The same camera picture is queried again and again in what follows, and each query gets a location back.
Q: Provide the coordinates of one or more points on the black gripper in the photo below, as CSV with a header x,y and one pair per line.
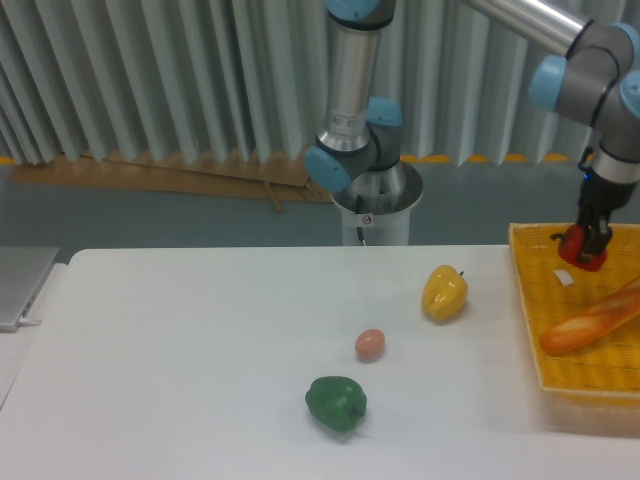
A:
x,y
598,198

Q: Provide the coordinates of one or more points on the red bell pepper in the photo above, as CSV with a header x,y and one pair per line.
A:
x,y
570,249

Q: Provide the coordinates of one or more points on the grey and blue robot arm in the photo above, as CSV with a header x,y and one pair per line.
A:
x,y
588,76

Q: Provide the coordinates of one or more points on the yellow woven basket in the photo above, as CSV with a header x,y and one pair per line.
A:
x,y
593,389

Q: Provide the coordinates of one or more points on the white label tag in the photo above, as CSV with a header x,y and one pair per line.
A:
x,y
564,277

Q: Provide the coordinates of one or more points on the orange baguette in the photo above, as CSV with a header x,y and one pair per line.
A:
x,y
594,322

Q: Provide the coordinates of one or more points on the yellow bell pepper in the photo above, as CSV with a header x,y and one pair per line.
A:
x,y
444,294

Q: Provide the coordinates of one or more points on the brown egg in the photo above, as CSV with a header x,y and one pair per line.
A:
x,y
370,344

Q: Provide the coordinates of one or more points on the green bell pepper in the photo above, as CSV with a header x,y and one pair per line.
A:
x,y
337,402

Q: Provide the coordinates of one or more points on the brown cardboard sheet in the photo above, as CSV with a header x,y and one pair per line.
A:
x,y
278,180

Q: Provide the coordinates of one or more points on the white pleated curtain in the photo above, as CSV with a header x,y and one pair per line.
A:
x,y
252,77

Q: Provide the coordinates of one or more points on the silver laptop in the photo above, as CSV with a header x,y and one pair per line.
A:
x,y
24,270

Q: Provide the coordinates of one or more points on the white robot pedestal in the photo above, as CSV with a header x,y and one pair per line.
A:
x,y
376,208

